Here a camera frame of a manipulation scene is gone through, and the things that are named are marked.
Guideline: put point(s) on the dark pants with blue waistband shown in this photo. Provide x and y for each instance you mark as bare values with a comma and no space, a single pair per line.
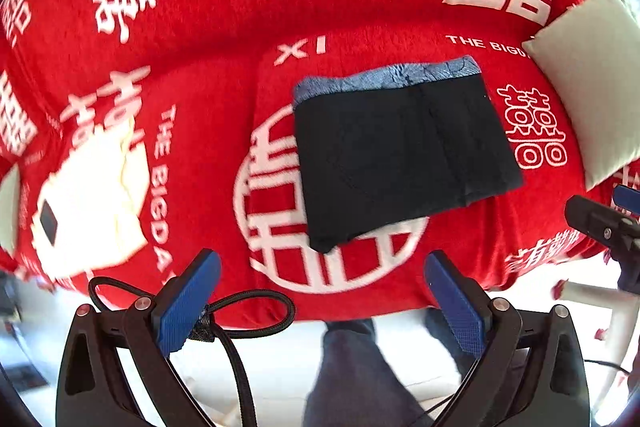
400,157

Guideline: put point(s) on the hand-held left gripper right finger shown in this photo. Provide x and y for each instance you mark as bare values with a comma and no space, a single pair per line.
457,307

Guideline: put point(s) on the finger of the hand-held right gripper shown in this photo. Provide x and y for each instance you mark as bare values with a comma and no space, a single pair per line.
626,196
595,219

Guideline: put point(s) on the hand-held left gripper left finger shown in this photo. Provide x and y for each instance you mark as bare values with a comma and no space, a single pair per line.
187,302

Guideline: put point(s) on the red printed blanket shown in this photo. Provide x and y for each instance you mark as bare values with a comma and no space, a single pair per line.
200,57

